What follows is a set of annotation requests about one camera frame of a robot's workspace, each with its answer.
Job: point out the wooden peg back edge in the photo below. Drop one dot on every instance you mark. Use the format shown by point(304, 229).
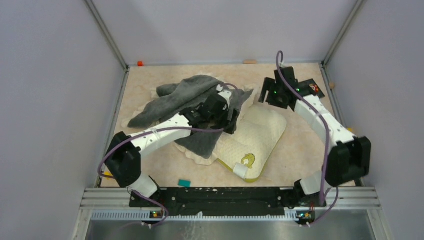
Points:
point(249, 62)

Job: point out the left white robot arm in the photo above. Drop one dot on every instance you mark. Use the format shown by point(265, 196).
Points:
point(125, 152)

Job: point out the dark lego baseplate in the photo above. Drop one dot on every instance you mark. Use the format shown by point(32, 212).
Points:
point(304, 89)

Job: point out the aluminium frame rail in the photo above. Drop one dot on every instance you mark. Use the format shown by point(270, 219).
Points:
point(106, 33)

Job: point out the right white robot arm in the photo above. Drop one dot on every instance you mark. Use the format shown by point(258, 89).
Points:
point(346, 156)

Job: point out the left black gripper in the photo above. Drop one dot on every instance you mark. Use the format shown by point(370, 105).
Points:
point(226, 123)

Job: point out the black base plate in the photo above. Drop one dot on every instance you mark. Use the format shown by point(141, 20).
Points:
point(227, 201)

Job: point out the white cable duct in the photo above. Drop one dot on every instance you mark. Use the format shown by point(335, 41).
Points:
point(147, 216)

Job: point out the yellow small block left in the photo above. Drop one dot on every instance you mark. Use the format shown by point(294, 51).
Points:
point(107, 175)

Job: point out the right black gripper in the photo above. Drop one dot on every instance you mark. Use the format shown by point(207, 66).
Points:
point(269, 84)

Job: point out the teal small block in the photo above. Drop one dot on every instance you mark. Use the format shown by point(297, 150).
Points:
point(184, 183)

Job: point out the white pillow yellow edge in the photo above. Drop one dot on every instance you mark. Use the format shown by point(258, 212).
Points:
point(246, 152)

